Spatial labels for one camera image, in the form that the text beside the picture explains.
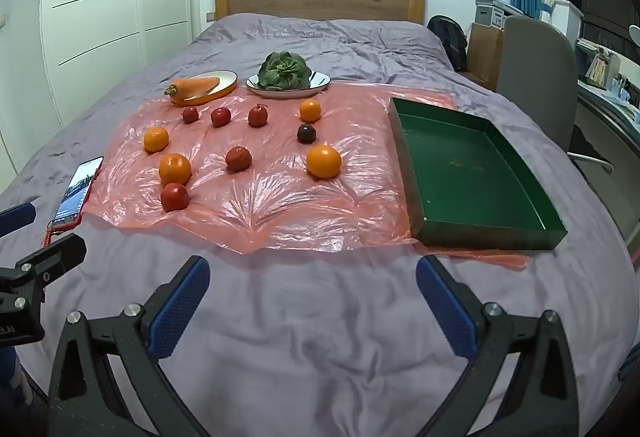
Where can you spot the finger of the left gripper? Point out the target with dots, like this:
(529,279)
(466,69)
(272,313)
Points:
(16,218)
(30,276)

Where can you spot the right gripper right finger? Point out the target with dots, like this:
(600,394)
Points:
(541,398)

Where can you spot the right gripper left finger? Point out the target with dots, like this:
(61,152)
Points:
(84,397)

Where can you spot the large orange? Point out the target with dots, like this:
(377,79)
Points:
(174,168)
(323,162)

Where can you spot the small red fruit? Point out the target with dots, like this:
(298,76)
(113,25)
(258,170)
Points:
(190,115)

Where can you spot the red apple with stem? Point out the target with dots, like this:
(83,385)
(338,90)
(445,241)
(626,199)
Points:
(258,116)

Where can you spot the dark purple plum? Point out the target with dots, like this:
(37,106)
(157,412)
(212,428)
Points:
(306,134)

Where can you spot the small orange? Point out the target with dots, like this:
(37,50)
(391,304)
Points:
(310,111)

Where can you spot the smartphone in red case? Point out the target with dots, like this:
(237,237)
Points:
(68,214)

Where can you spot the orange carrot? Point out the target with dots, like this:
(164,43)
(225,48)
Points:
(189,88)

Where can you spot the green metal tray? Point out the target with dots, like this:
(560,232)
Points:
(465,186)

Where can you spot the white wardrobe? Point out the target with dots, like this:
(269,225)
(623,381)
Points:
(58,57)

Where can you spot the orange rimmed plate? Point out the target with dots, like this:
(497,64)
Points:
(227,83)

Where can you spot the white desk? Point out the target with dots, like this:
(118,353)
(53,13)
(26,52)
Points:
(608,115)

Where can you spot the green leafy cabbage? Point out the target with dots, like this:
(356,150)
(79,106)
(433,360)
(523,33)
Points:
(284,71)

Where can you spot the pink plastic sheet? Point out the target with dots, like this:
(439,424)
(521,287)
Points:
(275,203)

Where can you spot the white patterned plate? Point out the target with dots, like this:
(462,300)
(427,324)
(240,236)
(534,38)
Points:
(318,82)

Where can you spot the grey office chair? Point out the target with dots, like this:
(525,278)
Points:
(538,73)

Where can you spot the wooden nightstand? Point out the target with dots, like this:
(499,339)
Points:
(484,55)

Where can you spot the black backpack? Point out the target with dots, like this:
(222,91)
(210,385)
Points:
(453,40)

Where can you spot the grey storage box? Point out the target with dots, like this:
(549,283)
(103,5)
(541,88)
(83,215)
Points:
(494,13)

